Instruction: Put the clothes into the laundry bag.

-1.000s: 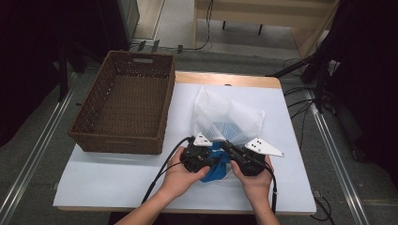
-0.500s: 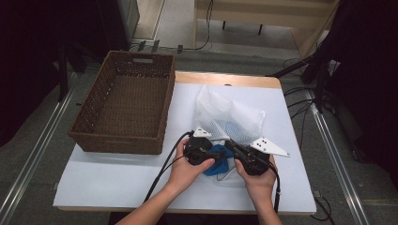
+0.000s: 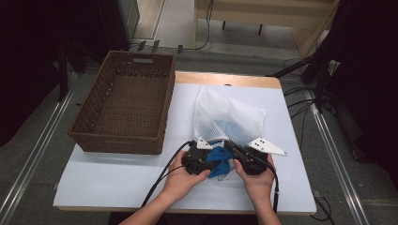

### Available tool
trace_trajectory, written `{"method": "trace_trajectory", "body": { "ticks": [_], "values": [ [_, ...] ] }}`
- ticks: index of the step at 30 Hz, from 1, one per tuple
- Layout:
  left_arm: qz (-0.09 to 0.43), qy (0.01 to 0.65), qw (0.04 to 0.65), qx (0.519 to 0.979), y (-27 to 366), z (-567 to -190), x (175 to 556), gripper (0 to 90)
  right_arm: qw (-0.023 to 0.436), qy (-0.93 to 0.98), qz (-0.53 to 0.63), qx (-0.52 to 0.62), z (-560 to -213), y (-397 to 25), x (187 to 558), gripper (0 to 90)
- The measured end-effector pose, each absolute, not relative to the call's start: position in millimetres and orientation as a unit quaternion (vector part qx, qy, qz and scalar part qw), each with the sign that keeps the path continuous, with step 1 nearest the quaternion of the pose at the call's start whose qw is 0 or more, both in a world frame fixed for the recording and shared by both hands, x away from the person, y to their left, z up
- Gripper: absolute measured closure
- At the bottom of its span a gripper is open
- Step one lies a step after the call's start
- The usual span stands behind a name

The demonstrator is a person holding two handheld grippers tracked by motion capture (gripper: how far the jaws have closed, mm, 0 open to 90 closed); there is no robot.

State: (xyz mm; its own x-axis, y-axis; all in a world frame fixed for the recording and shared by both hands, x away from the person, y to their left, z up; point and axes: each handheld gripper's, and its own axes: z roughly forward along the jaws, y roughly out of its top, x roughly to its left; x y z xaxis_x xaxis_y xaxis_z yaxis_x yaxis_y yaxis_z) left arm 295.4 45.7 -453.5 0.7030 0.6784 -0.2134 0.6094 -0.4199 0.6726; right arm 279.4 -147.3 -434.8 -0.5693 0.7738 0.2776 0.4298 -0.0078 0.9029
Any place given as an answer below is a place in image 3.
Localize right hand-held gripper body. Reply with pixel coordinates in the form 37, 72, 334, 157
234, 137, 288, 175

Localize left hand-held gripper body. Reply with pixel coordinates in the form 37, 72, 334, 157
181, 136, 217, 176

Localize blue cloth garment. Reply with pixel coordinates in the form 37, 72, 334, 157
205, 120, 252, 179

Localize white mesh laundry bag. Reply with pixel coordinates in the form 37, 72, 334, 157
192, 85, 268, 189

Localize brown wicker basket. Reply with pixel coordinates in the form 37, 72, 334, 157
68, 50, 176, 156

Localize person's right hand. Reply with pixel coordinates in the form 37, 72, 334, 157
233, 156, 276, 201

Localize person's left hand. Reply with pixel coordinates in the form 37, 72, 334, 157
162, 151, 211, 204

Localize white-topped wooden table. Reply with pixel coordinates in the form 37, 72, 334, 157
52, 70, 317, 217

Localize black tripod stand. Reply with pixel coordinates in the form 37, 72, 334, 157
266, 51, 334, 114

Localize light wooden furniture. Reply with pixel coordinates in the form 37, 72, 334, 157
192, 0, 341, 59

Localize grey cabinet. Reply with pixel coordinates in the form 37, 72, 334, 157
115, 0, 141, 48

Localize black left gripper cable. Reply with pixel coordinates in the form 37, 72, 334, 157
140, 140, 195, 209

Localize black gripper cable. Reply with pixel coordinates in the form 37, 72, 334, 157
266, 160, 281, 215
140, 140, 195, 209

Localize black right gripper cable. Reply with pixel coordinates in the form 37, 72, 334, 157
266, 160, 281, 215

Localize black floor cables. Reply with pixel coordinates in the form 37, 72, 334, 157
283, 57, 336, 225

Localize metal floor rail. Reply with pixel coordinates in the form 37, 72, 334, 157
0, 71, 78, 225
306, 89, 371, 225

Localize thin black hanging cable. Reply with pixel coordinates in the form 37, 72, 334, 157
175, 0, 215, 52

